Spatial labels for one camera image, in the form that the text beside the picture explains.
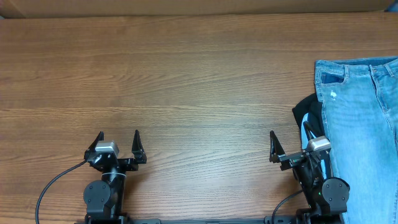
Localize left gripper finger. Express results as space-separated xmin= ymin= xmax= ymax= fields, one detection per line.
xmin=131 ymin=129 xmax=147 ymax=164
xmin=87 ymin=131 xmax=104 ymax=152

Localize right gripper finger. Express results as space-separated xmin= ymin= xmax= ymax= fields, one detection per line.
xmin=303 ymin=121 xmax=317 ymax=140
xmin=269 ymin=131 xmax=285 ymax=163

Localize light blue denim jeans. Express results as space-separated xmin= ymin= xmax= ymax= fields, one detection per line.
xmin=314 ymin=57 xmax=397 ymax=223

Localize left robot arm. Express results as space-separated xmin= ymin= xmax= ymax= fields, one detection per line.
xmin=83 ymin=130 xmax=147 ymax=223

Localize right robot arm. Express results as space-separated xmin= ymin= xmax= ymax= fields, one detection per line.
xmin=269 ymin=121 xmax=350 ymax=224

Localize light blue garment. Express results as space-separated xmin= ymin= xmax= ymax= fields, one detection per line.
xmin=300 ymin=112 xmax=333 ymax=180

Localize black garment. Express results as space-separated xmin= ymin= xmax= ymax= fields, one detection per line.
xmin=292 ymin=92 xmax=333 ymax=181

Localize cardboard panel behind table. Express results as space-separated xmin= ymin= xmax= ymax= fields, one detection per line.
xmin=1 ymin=0 xmax=393 ymax=19

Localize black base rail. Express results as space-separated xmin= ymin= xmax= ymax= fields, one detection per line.
xmin=76 ymin=215 xmax=341 ymax=224

